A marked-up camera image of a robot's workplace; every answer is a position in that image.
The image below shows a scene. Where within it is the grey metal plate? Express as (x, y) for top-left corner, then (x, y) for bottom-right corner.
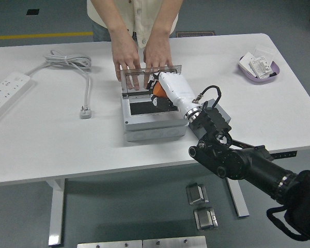
(76, 239), (143, 248)

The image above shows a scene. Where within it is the transparent hinged box lid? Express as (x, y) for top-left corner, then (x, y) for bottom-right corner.
(119, 64), (182, 98)

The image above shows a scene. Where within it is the grey cube holder block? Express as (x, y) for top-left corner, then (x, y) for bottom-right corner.
(188, 98), (232, 142)

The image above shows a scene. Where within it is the white power strip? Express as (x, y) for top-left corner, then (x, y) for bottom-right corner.
(0, 72), (35, 126)

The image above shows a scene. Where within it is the person's torso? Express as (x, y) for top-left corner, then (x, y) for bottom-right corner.
(86, 0), (179, 49)

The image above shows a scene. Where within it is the dark floor sign plate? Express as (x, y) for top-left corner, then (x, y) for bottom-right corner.
(176, 30), (215, 38)

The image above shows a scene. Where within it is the clear plastic bag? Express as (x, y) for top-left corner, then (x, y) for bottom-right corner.
(252, 45), (274, 61)

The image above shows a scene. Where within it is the person's left hand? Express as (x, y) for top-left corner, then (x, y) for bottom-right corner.
(143, 38), (174, 90)

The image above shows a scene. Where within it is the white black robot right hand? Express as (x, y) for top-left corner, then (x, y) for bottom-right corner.
(145, 71), (203, 118)

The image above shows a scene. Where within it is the plain white card box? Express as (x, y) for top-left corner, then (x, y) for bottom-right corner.
(239, 51), (255, 73)

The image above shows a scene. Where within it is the purple plastic tray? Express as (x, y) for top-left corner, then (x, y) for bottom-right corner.
(238, 55), (281, 85)

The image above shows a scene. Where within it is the orange cylindrical battery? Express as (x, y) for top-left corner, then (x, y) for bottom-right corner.
(151, 81), (169, 98)

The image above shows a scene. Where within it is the person's right hand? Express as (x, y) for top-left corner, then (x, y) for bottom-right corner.
(112, 38), (142, 91)

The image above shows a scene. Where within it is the white table leg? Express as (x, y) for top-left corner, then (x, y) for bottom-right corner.
(46, 178), (66, 246)
(226, 178), (250, 218)

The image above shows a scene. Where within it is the black table control strip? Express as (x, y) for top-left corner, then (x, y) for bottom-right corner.
(270, 150), (298, 159)

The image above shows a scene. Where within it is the metal floor socket box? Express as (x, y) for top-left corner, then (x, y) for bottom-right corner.
(193, 206), (219, 230)
(185, 182), (209, 206)

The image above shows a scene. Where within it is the white power cord with plug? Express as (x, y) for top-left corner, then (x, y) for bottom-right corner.
(25, 49), (94, 119)

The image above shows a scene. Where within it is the grey plastic enclosure box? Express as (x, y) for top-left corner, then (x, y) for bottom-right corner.
(120, 89), (189, 142)

